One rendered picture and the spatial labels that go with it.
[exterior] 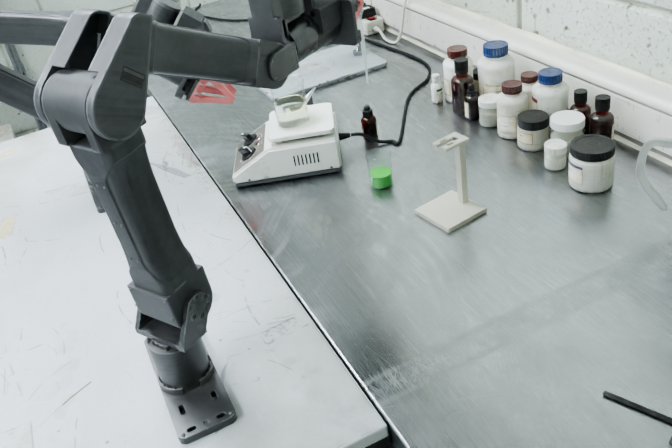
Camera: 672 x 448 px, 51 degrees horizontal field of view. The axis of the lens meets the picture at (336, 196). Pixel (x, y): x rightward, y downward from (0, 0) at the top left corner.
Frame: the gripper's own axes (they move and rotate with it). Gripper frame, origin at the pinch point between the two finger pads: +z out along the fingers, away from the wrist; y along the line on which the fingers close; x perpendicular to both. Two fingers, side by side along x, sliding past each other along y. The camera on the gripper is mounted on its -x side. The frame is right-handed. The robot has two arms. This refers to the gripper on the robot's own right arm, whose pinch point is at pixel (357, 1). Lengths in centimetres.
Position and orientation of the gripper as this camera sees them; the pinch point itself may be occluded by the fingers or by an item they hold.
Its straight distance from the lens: 109.9
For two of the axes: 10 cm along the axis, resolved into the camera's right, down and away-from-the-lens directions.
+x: 1.5, 8.4, 5.1
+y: -8.3, -1.8, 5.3
